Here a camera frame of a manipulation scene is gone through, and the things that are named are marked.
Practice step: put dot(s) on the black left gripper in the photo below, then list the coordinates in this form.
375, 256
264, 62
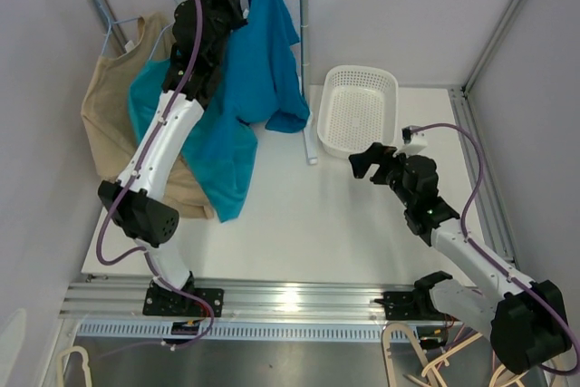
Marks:
231, 3

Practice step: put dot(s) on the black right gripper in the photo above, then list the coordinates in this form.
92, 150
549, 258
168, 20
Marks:
375, 154

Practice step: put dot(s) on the dark blue t shirt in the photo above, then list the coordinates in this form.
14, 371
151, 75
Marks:
260, 81

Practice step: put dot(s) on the teal t shirt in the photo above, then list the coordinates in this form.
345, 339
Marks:
221, 149

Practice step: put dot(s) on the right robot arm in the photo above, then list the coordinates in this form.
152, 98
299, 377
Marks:
524, 321

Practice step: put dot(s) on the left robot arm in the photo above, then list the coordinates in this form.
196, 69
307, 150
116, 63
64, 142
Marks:
133, 201

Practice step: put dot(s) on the white perforated plastic basket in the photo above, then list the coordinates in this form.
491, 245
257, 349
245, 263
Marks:
359, 106

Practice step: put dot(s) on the beige tank top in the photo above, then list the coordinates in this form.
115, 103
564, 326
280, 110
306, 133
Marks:
107, 122

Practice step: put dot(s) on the beige wooden hangers pile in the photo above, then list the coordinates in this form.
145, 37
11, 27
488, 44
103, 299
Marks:
453, 355

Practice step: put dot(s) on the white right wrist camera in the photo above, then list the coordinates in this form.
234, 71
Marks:
414, 141

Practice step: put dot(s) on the aluminium corner frame post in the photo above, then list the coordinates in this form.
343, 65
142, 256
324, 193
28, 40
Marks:
498, 34

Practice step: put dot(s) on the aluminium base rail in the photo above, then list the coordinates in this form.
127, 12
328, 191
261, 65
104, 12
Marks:
252, 310

